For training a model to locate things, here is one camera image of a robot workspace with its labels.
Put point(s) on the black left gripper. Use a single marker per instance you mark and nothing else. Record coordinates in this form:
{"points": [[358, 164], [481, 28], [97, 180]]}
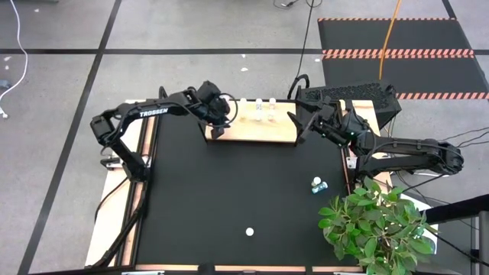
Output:
{"points": [[212, 103]]}

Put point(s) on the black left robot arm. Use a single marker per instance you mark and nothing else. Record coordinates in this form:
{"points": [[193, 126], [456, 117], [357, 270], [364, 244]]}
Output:
{"points": [[153, 112]]}

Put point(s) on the green pill bottle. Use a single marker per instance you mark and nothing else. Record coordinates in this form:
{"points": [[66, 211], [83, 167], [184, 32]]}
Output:
{"points": [[316, 180]]}

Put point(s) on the grey metal post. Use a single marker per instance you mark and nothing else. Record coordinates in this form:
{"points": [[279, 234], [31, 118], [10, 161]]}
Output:
{"points": [[483, 244]]}

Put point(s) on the black perforated computer case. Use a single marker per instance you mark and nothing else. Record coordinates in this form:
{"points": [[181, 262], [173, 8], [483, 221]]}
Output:
{"points": [[363, 91]]}

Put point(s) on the green potted plant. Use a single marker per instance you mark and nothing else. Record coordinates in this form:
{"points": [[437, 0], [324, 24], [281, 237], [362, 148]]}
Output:
{"points": [[374, 229]]}

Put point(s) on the black metal table frame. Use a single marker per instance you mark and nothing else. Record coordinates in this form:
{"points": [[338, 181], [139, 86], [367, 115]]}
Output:
{"points": [[154, 131]]}

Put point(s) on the silver mounting bracket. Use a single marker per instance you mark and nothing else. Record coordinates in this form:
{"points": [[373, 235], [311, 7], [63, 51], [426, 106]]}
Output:
{"points": [[351, 163], [111, 164]]}

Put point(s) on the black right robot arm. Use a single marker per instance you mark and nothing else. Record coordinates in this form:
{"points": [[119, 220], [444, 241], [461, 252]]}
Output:
{"points": [[412, 147]]}

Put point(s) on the black metal bar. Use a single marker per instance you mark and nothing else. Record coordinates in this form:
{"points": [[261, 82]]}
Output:
{"points": [[458, 209]]}

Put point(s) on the grey floor object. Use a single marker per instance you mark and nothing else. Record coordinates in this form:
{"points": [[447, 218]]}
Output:
{"points": [[4, 83]]}

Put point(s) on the wooden shelf black metal frame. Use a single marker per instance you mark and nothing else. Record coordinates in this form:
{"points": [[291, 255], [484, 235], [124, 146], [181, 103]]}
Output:
{"points": [[263, 130]]}

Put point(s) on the red pill bottle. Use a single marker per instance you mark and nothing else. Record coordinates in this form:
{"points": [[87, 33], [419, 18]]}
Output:
{"points": [[272, 102]]}

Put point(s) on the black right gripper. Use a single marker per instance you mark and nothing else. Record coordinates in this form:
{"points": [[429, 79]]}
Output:
{"points": [[340, 124]]}

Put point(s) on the white bottle cap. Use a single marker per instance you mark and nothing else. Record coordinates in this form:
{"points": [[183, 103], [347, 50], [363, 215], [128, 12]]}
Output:
{"points": [[249, 231]]}

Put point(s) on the black mat orange hazard stripes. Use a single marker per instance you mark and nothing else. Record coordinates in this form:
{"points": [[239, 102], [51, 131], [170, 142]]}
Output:
{"points": [[401, 72]]}

